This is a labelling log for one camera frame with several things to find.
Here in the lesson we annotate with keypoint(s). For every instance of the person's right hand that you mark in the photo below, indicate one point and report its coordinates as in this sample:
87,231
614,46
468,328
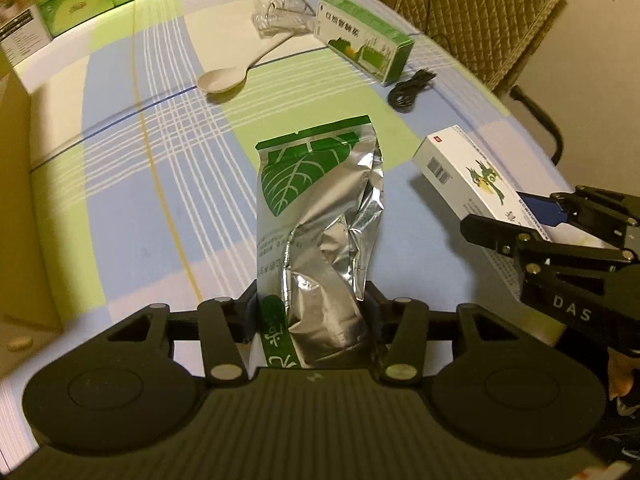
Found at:
620,375

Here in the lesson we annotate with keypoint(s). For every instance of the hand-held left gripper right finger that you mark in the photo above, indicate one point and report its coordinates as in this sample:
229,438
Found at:
407,330

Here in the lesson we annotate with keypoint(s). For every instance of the white picture box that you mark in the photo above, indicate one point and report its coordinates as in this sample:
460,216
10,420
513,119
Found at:
22,35

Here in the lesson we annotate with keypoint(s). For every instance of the white medicine box green print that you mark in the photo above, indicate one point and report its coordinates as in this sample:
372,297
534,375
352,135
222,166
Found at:
465,160

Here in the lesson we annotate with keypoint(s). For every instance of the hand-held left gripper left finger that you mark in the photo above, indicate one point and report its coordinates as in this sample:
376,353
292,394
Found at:
220,330

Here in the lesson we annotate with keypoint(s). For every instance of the black chair armrest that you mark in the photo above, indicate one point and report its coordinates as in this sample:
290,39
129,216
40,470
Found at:
540,110

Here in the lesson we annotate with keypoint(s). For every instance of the large cardboard box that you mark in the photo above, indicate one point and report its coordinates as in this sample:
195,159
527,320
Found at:
20,210

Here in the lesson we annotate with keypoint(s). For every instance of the silver green foil pouch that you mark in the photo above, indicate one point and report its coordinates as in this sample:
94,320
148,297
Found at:
310,210

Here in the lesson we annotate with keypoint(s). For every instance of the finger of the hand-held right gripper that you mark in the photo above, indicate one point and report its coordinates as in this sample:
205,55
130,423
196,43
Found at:
542,207
495,237

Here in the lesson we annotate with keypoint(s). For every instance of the plaid cloth covered desktop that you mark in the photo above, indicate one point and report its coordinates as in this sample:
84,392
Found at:
175,185

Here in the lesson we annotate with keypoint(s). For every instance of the clear plastic packaging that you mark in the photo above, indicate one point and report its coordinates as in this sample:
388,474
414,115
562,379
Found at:
280,17

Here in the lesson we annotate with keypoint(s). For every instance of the quilted chair cover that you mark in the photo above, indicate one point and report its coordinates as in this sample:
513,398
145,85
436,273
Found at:
480,20

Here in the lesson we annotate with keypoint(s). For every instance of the beige disposable spoon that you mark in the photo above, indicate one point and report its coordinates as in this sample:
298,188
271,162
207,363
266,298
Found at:
222,80

